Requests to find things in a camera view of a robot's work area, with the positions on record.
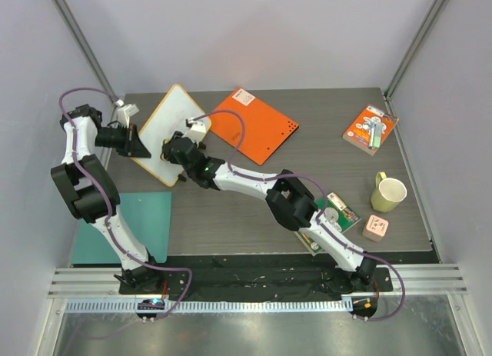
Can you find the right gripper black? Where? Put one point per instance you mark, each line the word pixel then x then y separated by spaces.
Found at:
pixel 169 150

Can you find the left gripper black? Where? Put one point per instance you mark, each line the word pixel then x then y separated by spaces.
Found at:
pixel 134 147

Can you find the yellow-framed whiteboard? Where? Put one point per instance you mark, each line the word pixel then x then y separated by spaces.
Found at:
pixel 170 116

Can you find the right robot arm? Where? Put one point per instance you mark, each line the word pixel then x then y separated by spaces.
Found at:
pixel 291 203

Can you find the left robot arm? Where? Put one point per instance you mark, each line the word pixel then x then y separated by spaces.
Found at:
pixel 92 196

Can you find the teal mat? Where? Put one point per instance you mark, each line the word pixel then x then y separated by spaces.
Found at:
pixel 148 215

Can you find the orange notebook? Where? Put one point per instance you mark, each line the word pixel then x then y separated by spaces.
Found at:
pixel 251 124

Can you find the green book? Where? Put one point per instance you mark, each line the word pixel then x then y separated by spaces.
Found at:
pixel 339 214

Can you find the orange comic book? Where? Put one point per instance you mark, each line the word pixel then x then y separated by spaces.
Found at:
pixel 358 133

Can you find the marker pen on book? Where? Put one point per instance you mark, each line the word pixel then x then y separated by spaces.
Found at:
pixel 376 131

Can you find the pink cube box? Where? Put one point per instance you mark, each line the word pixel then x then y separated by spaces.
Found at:
pixel 375 228

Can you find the yellow-green mug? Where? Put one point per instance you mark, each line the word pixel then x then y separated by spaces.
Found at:
pixel 388 193

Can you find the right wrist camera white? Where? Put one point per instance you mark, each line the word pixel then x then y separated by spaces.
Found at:
pixel 196 130

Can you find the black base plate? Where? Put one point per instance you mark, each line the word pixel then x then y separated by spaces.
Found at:
pixel 253 277

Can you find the aluminium rail front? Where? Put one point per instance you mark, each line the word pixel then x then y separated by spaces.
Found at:
pixel 95 290

